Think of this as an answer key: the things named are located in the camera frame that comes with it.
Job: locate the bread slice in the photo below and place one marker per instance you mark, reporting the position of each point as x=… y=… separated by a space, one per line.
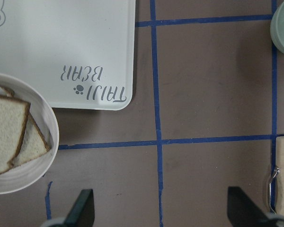
x=34 y=144
x=13 y=119

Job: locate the white bear tray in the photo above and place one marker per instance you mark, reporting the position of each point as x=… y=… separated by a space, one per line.
x=75 y=53

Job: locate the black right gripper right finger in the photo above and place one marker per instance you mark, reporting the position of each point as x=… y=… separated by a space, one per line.
x=243 y=212

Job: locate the white round plate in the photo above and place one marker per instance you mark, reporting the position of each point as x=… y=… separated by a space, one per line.
x=20 y=177

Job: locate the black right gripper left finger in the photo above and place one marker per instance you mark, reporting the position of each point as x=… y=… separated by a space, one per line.
x=82 y=213

